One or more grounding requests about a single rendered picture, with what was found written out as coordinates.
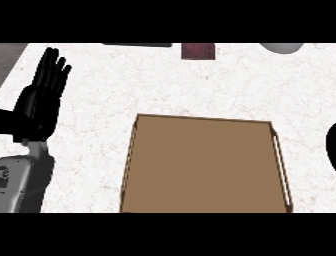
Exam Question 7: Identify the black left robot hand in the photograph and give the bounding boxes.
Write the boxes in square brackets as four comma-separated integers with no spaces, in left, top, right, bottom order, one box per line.
[0,46,74,144]

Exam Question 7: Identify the dark red box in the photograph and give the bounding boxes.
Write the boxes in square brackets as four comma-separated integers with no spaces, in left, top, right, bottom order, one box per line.
[180,43,217,61]

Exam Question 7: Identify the dark grey flat object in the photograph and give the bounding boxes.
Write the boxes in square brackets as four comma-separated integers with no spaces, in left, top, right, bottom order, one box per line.
[102,43,174,48]

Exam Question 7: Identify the grey rounded object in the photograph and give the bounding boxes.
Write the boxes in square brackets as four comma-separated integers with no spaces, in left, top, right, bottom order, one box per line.
[258,43,307,55]

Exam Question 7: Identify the brown wooden tray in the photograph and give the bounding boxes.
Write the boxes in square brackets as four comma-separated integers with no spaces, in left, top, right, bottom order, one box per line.
[119,113,295,214]

